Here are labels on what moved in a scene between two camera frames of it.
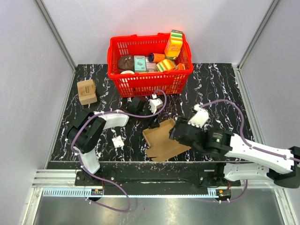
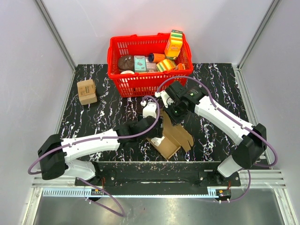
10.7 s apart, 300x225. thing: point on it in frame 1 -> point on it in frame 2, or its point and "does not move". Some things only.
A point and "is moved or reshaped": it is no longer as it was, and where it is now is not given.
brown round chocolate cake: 126,63 does not move
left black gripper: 153,122 -> 158,133
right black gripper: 180,120 -> 176,121
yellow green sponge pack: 165,64 does not move
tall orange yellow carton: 173,45 does not move
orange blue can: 155,57 does not move
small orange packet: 181,66 does not move
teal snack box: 139,63 does not move
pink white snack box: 150,67 does not move
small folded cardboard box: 87,92 does not move
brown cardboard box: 161,146 is moved or reshaped
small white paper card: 117,141 is moved or reshaped
